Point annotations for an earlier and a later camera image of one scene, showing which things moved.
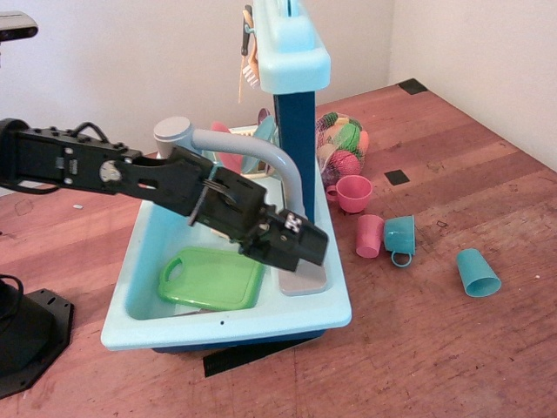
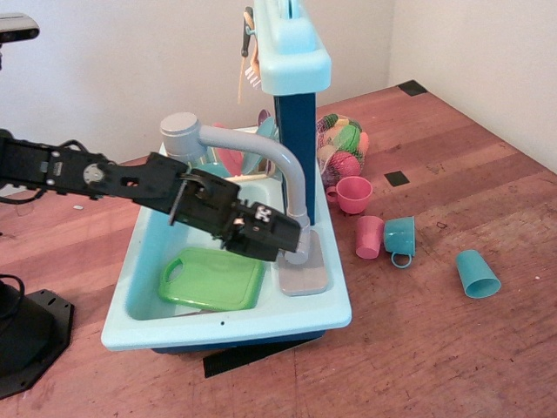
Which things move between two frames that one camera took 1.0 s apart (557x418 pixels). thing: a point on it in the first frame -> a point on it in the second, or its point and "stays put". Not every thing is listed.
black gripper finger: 309,242 -> 273,227
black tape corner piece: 412,86 stays put
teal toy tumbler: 478,279 stays put
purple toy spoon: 263,113 stays put
